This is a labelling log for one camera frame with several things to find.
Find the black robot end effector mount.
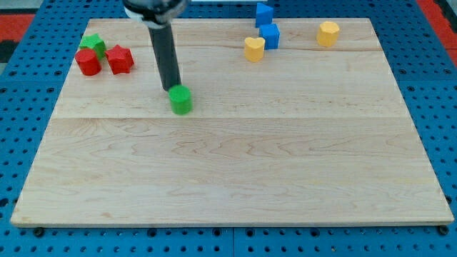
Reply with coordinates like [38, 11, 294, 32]
[122, 0, 191, 29]

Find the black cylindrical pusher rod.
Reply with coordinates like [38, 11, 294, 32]
[149, 24, 181, 91]

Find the yellow heart block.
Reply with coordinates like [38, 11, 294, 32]
[244, 37, 265, 62]

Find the blue cube block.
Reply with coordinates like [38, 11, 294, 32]
[259, 24, 281, 50]

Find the red star block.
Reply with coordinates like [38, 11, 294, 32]
[105, 44, 134, 75]

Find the green cylinder block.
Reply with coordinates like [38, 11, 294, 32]
[169, 85, 193, 115]

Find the green star block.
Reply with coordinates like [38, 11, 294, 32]
[79, 34, 106, 59]

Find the red cylinder block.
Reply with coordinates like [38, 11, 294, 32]
[75, 49, 101, 76]

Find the blue triangle block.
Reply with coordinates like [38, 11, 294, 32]
[255, 3, 273, 28]

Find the yellow hexagon block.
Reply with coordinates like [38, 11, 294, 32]
[316, 21, 340, 47]

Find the light wooden board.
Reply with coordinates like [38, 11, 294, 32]
[11, 18, 454, 228]

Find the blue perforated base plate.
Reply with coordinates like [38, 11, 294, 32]
[1, 1, 456, 256]

